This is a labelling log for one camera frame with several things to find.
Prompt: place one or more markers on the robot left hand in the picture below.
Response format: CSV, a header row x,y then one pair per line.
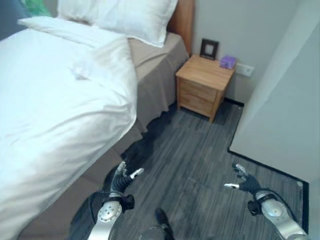
x,y
119,180

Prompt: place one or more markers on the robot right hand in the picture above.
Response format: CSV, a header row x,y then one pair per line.
x,y
247,183

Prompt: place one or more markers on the robot left silver arm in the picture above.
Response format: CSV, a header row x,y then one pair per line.
x,y
105,217

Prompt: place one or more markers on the robot right silver arm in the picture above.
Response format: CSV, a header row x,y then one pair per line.
x,y
277,215

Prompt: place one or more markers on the beige bed sheet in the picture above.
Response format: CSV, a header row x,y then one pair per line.
x,y
156,72

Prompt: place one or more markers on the robot silver leg dark foot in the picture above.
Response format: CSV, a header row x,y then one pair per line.
x,y
162,222

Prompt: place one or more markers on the white duvet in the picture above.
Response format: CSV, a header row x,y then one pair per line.
x,y
62,105

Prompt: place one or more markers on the wooden nightstand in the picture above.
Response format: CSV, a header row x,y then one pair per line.
x,y
203,83

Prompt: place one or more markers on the purple tissue box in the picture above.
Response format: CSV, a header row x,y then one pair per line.
x,y
227,62

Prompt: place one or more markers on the large white pillow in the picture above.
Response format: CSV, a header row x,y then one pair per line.
x,y
136,18

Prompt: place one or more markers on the wooden headboard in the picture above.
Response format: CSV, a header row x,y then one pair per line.
x,y
184,22

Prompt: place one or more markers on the green patterned cloth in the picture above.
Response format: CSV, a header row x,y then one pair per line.
x,y
37,7

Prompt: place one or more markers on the white wall socket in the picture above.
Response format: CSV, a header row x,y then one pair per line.
x,y
245,69

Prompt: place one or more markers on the black picture frame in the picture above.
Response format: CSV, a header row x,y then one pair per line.
x,y
209,48

